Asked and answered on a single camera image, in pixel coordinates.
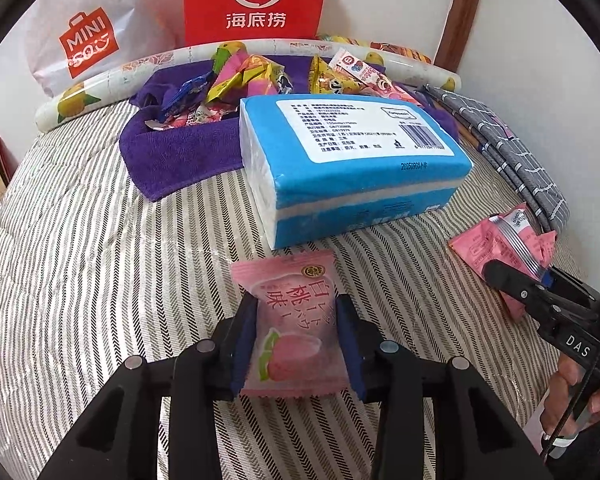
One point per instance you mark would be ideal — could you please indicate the grey checked cloth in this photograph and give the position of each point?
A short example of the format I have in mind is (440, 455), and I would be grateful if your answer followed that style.
(510, 150)

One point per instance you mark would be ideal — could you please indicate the orange striped snack packet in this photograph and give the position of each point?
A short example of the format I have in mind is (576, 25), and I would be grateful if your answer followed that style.
(405, 54)

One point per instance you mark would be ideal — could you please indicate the wooden door frame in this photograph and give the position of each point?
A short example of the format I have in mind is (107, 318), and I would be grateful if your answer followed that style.
(462, 10)

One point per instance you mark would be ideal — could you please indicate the white plastic shopping bag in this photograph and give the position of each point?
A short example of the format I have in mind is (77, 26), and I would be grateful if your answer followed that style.
(130, 25)

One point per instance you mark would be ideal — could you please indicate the fruit-printed rolled mat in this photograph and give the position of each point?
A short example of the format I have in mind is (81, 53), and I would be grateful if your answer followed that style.
(105, 85)

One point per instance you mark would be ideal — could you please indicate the person's right hand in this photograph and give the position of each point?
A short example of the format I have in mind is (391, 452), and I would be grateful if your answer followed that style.
(562, 400)

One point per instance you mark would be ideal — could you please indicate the salmon pink snack packet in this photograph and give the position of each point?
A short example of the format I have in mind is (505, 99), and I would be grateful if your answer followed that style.
(480, 250)

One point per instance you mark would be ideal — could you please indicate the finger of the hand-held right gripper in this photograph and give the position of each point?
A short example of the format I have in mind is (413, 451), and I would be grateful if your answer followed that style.
(572, 287)
(515, 287)

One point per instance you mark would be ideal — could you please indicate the pile of mixed snack packets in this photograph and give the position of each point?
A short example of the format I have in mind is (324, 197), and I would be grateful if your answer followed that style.
(240, 77)

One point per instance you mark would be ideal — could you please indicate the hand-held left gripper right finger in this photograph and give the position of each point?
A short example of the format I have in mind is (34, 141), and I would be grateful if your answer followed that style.
(354, 355)

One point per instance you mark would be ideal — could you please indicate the pale pink peach snack packet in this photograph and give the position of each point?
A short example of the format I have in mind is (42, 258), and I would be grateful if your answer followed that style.
(292, 330)

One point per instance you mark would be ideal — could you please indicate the striped quilt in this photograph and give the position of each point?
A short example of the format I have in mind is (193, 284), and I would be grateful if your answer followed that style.
(105, 260)

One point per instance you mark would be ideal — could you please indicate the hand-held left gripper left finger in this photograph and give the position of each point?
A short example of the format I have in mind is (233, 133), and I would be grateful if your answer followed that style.
(237, 347)

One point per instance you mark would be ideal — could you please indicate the blue tissue pack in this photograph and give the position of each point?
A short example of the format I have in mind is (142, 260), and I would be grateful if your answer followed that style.
(340, 190)

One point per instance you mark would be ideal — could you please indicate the purple towel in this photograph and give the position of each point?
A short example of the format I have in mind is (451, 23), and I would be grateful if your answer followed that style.
(180, 160)

